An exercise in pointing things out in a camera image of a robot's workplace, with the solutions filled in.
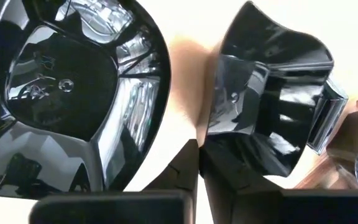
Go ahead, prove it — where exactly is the large square black plate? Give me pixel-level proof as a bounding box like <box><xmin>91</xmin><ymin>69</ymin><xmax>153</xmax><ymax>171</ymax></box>
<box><xmin>206</xmin><ymin>0</ymin><xmax>350</xmax><ymax>179</ymax></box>

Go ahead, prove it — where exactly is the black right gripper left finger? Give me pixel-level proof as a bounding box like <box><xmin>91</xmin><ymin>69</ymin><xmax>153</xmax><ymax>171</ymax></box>
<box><xmin>29</xmin><ymin>139</ymin><xmax>200</xmax><ymax>224</ymax></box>

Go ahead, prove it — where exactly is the leaf-shaped black plate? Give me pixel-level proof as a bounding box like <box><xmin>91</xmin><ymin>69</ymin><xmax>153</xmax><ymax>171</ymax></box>
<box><xmin>0</xmin><ymin>0</ymin><xmax>172</xmax><ymax>200</ymax></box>

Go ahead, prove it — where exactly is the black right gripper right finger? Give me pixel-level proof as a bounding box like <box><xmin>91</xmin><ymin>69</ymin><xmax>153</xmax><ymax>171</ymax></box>
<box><xmin>199</xmin><ymin>145</ymin><xmax>358</xmax><ymax>224</ymax></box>

